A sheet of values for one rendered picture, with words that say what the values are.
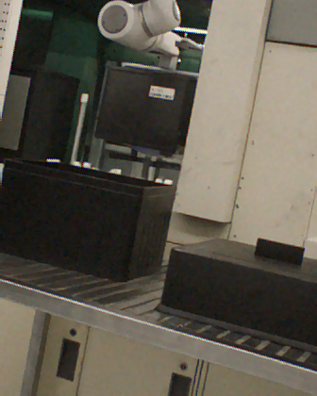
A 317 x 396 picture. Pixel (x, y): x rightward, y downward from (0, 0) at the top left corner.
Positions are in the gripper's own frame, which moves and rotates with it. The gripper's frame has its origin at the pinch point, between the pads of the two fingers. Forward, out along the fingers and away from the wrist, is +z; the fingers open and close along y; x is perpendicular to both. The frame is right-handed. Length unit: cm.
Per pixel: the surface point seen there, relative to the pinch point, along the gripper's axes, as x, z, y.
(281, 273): -39, -62, 51
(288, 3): 11.9, -10.6, 30.0
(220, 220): -37.3, -14.7, 25.6
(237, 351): -49, -72, 49
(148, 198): -34, -45, 21
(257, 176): -26.6, -9.6, 30.4
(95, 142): -28, 74, -54
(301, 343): -48, -62, 56
